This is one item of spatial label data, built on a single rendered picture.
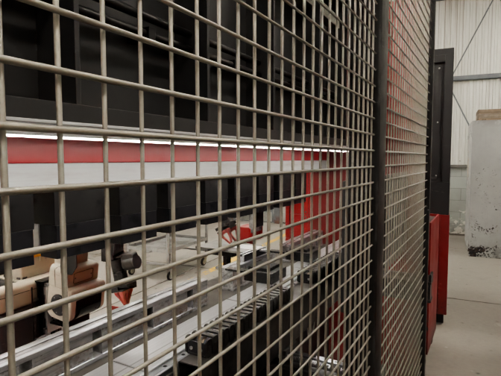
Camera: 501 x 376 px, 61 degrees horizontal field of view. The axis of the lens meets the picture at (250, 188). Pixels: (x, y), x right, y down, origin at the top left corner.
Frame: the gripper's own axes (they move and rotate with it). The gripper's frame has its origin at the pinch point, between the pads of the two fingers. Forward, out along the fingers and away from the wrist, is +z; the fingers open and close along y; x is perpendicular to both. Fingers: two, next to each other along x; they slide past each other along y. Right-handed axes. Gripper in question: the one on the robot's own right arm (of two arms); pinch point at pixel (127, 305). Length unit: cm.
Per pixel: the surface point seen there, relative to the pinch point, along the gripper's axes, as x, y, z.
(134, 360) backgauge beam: -68, 61, -3
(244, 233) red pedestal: 203, -37, -6
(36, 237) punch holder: -66, 37, -33
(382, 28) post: -69, 124, -52
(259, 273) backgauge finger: -6, 66, -6
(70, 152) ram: -62, 49, -52
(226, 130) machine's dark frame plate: -23, 73, -53
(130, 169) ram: -42, 50, -47
